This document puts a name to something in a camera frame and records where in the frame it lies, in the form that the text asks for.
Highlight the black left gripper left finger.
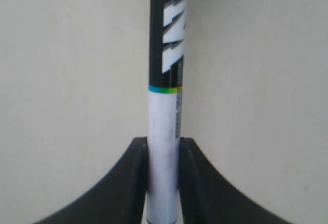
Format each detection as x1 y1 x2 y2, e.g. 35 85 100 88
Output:
39 137 148 223

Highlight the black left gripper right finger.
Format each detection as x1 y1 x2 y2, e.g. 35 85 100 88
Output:
179 137 287 223

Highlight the black and white marker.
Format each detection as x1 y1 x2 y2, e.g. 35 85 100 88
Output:
146 0 187 223

